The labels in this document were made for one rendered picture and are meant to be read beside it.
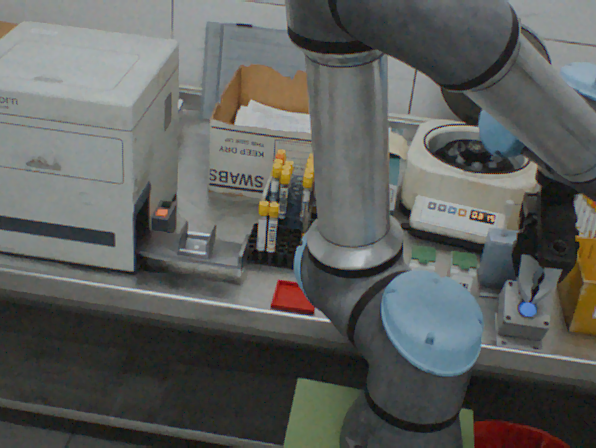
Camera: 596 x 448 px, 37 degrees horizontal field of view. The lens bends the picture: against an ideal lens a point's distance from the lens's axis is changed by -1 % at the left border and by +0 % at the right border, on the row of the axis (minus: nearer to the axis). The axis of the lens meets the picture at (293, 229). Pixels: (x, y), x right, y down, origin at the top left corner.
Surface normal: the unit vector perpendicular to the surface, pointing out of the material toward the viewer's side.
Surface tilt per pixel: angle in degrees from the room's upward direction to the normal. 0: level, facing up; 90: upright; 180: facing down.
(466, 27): 81
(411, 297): 9
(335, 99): 100
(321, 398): 2
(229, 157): 88
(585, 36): 90
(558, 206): 28
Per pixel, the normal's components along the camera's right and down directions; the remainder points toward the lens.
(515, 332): -0.17, 0.87
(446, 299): 0.18, -0.77
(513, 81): 0.44, 0.62
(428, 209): -0.05, -0.55
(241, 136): -0.17, 0.63
